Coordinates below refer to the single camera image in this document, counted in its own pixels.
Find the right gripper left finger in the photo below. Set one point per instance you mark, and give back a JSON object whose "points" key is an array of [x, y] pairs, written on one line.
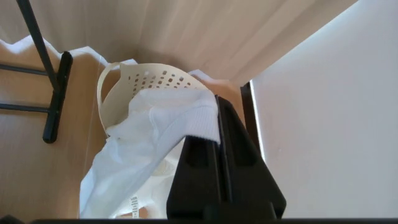
{"points": [[192, 193]]}

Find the beige curtain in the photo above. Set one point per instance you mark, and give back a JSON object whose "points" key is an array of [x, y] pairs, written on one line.
{"points": [[186, 28]]}

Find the white laundry basket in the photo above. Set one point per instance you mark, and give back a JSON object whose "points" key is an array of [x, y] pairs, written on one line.
{"points": [[118, 102]]}

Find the white garment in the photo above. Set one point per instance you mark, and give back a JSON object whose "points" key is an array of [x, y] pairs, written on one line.
{"points": [[140, 143]]}

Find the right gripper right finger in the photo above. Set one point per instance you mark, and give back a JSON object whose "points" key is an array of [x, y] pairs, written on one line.
{"points": [[252, 193]]}

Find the black clothes rack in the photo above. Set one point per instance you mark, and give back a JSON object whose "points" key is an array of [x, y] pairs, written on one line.
{"points": [[57, 93]]}

